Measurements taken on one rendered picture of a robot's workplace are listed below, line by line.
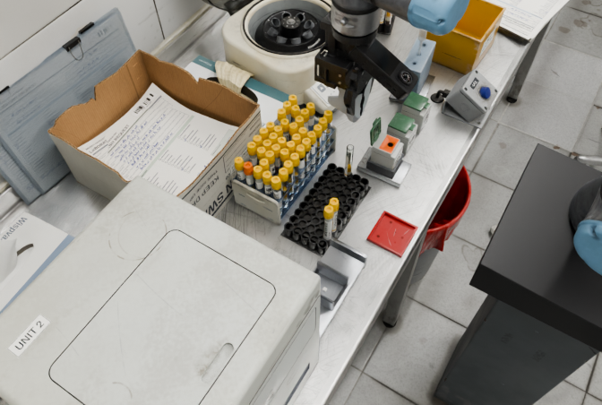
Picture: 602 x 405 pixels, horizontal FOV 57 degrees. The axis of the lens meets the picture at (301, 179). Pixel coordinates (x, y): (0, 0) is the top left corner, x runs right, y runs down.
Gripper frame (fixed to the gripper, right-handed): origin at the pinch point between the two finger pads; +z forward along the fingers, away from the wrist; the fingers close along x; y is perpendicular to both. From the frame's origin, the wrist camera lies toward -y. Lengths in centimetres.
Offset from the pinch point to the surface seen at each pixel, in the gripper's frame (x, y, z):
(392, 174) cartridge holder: 2.3, -9.1, 8.2
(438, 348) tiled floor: -9, -31, 99
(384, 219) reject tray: 10.3, -11.7, 11.0
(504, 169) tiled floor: -88, -26, 99
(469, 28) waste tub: -45.3, -5.9, 9.1
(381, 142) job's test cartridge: 0.4, -5.2, 3.5
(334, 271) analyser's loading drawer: 27.1, -10.4, 4.2
